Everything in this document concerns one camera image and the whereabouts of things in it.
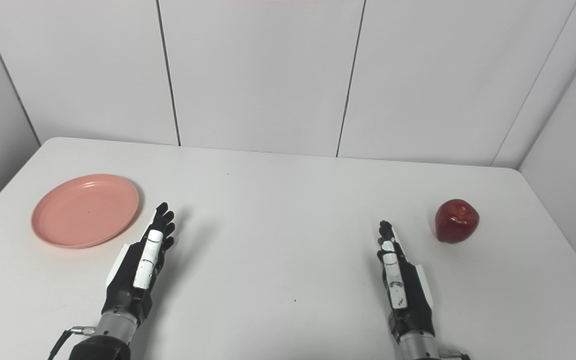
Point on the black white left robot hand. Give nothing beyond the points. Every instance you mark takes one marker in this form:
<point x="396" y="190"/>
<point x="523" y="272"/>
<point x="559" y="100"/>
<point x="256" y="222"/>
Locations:
<point x="128" y="280"/>

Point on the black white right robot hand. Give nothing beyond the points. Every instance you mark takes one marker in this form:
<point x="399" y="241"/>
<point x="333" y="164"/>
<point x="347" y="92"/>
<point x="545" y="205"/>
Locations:
<point x="410" y="295"/>

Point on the pink round plate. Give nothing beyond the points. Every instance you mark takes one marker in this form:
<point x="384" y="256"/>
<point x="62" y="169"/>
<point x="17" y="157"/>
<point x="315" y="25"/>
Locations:
<point x="85" y="211"/>

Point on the red apple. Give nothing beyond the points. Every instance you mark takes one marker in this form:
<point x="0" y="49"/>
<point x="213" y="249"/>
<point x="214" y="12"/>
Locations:
<point x="457" y="221"/>

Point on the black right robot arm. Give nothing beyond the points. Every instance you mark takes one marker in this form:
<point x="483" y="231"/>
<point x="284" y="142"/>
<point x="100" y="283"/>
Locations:
<point x="418" y="349"/>

